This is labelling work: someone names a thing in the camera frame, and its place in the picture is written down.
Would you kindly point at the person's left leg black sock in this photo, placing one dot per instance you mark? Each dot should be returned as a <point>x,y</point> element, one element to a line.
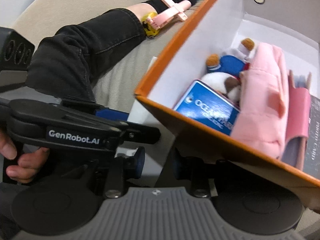
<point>67,63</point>

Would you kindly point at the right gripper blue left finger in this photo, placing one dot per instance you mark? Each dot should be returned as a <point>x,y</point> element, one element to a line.
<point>121,169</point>

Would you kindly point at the blue ocean park tag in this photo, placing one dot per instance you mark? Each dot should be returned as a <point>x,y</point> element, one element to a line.
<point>205,105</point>

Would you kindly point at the pink mini backpack pouch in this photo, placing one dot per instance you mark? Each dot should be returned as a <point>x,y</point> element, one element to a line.
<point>264,102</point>

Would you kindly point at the beige fabric sofa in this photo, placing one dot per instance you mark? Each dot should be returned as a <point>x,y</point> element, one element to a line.
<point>114,88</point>

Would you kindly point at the yellow tape measure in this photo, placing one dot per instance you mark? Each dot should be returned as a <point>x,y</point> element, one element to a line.
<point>150,31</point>

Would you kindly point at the person's left hand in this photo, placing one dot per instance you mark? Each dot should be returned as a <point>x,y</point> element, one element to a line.
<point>28,164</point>

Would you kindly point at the dark photo card box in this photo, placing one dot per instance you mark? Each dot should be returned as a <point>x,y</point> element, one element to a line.
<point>312,158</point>

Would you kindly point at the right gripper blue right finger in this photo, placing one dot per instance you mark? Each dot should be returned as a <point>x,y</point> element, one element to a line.
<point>196,171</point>

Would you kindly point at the pink card holder wallet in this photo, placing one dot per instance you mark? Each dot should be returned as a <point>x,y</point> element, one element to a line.
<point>297,131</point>

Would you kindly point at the orange white cardboard box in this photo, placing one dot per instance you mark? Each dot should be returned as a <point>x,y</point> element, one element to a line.
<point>216,25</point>

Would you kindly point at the brown plush toy blue shirt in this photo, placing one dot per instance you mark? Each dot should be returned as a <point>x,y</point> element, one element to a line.
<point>223,70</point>

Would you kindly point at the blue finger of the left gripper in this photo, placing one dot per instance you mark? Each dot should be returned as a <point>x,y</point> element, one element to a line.
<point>112,114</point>

